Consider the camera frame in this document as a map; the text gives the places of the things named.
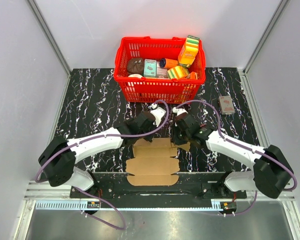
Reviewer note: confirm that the orange cylindrical can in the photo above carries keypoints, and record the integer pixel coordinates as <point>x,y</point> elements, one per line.
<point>167,63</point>

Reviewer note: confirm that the tall orange sponge pack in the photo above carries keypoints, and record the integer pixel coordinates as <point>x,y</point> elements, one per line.
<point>188,51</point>

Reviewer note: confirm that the white Kamenoko sponge pack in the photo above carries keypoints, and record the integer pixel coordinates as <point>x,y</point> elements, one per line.
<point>226,105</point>

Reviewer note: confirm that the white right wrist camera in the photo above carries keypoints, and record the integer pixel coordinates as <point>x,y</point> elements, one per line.
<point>179,112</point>

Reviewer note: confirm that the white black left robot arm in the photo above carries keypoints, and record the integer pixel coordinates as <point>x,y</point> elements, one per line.
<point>61,155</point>

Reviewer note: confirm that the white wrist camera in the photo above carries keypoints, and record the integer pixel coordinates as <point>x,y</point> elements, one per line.
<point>158,113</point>
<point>179,112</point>

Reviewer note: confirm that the right aluminium frame post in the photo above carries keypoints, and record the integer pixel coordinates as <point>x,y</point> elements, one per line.
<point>266,34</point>

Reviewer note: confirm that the pink white small box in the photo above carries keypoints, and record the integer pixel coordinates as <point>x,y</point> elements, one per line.
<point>161,73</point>

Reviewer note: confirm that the white round lid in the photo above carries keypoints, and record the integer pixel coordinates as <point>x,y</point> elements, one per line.
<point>135,75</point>

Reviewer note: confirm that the left aluminium frame post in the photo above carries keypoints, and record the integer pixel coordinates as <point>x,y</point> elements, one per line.
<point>34,7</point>

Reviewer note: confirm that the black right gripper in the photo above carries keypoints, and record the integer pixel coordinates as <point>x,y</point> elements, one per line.
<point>175,139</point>

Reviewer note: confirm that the aluminium frame post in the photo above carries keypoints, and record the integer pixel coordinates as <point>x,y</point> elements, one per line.
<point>266,34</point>
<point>34,7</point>

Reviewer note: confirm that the yellow green sponge pack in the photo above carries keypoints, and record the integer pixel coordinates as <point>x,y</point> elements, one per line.
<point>177,72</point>

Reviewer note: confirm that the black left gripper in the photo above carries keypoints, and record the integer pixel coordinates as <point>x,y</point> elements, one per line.
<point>149,138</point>

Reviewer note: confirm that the aluminium slotted rail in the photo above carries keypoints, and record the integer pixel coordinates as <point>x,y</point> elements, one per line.
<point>68,198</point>

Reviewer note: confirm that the teal white small box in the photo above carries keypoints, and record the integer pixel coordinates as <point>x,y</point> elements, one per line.
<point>150,68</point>

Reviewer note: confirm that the brown cardboard box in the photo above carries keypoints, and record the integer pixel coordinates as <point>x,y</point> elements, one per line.
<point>155,163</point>

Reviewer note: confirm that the small orange packet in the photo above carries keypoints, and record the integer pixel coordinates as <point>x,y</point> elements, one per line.
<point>192,76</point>

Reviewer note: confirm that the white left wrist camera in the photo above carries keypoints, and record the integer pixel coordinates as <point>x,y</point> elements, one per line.
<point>158,113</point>

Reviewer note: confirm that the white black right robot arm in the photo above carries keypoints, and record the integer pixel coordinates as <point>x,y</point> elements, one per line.
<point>269,171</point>

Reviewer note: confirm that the red plastic shopping basket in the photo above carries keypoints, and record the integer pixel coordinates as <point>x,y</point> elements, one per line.
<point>145,89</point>

